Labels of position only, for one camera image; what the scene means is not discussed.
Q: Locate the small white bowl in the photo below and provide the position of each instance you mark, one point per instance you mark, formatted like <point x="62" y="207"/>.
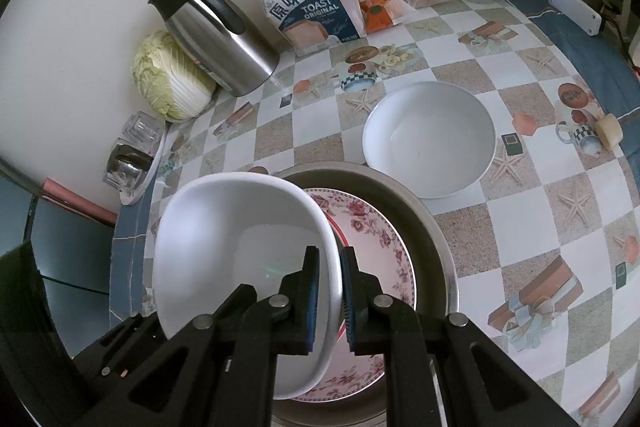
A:
<point x="225" y="247"/>

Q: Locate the white power bank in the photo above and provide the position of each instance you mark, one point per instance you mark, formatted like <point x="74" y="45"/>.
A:
<point x="575" y="9"/>

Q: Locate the small yellowish round object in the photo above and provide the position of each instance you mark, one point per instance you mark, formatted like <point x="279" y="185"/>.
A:
<point x="610" y="130"/>

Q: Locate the pink bar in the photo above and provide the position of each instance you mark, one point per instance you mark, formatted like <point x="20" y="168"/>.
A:
<point x="75" y="202"/>

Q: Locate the blue table cloth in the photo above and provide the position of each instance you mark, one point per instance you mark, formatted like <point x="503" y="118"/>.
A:
<point x="575" y="42"/>

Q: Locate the checkered tablecloth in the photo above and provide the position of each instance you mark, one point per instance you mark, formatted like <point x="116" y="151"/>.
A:
<point x="525" y="217"/>

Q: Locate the large white bowl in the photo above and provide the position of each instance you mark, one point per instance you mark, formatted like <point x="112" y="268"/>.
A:
<point x="430" y="142"/>

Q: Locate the napa cabbage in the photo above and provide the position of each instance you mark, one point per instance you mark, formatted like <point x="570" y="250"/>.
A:
<point x="170" y="77"/>

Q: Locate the floral rimmed white plate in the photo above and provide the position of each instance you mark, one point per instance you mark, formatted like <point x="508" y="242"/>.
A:
<point x="380" y="252"/>

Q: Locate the clear drinking glass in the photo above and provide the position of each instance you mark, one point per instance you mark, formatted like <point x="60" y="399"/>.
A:
<point x="142" y="129"/>
<point x="122" y="167"/>

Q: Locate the red patterned bowl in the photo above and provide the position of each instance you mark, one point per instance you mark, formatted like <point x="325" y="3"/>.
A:
<point x="336" y="234"/>

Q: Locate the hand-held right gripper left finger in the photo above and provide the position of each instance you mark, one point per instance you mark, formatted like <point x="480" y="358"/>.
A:
<point x="310" y="302"/>

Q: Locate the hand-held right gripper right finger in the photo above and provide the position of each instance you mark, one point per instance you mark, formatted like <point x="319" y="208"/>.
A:
<point x="356" y="307"/>

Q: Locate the glass cups on tray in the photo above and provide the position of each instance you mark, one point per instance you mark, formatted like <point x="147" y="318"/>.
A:
<point x="147" y="182"/>

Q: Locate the steel thermos jug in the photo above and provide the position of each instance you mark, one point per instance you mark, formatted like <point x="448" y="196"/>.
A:
<point x="215" y="37"/>

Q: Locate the steel basin plate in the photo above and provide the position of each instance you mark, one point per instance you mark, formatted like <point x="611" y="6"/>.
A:
<point x="430" y="267"/>

